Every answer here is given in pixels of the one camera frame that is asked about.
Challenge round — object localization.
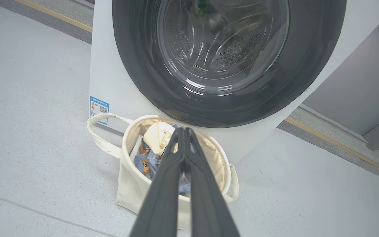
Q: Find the blue energy label sticker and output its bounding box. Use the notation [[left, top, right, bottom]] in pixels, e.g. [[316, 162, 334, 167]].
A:
[[89, 96, 110, 125]]

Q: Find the blue patterned garment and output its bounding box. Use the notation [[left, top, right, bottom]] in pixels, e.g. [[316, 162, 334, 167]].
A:
[[134, 120, 193, 195]]

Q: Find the white front-load washing machine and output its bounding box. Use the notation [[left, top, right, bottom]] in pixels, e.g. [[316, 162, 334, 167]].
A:
[[89, 0, 379, 165]]

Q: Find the cream canvas laundry basket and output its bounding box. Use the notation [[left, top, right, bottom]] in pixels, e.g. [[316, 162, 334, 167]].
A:
[[87, 113, 239, 231]]

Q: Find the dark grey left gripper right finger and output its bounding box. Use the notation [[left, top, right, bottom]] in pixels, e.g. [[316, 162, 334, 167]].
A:
[[184, 128, 241, 237]]

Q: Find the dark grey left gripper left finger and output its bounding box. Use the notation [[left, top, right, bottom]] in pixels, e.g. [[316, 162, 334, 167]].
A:
[[129, 128, 186, 237]]

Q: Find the black round glass washer door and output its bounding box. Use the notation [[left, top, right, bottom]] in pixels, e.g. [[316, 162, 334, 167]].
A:
[[112, 0, 347, 129]]

